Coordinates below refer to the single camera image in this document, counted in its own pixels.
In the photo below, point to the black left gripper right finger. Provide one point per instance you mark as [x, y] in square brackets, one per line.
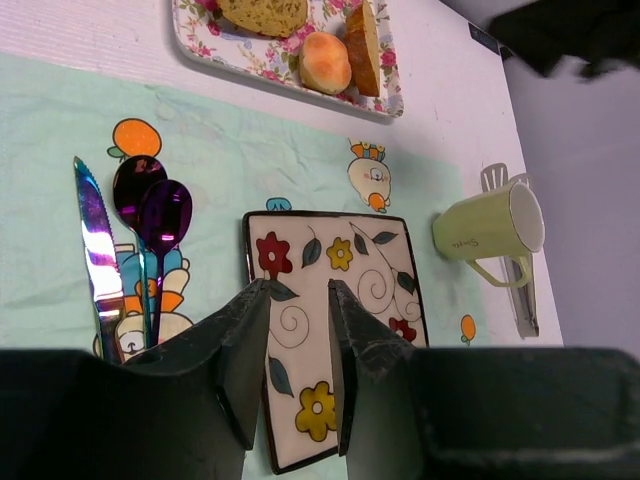
[405, 412]

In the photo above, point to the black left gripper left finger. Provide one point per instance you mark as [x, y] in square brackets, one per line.
[186, 409]

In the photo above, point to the metal serving tongs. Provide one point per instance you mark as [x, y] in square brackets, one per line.
[523, 298]

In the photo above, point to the herb bread slice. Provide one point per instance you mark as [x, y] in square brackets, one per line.
[274, 18]
[361, 41]

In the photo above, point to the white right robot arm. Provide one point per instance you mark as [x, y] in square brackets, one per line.
[604, 35]

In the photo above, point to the iridescent table knife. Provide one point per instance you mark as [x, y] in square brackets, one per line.
[100, 257]

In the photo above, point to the square floral ceramic plate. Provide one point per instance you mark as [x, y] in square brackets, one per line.
[299, 252]

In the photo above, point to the purple spoon lower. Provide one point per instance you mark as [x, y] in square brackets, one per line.
[164, 218]

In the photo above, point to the purple spoon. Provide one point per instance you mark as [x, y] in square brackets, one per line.
[132, 179]
[164, 218]

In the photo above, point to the light green mug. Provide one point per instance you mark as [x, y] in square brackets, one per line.
[503, 222]

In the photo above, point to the purple spoon upper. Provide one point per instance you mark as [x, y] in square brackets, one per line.
[132, 179]

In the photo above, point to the mint cartoon placemat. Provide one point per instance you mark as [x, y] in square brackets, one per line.
[232, 161]

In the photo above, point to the small round bun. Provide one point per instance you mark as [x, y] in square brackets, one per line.
[323, 64]

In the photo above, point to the floral rectangular tray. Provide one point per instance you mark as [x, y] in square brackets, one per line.
[206, 37]

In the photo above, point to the right corner table label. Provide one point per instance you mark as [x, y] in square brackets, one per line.
[483, 38]

